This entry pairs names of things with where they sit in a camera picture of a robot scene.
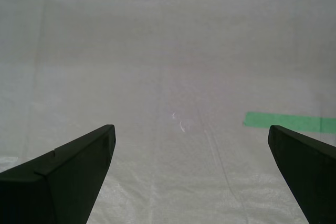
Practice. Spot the long green tape strip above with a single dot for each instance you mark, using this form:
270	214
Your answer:
283	121

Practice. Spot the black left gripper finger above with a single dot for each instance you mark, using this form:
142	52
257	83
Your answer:
312	176
65	182

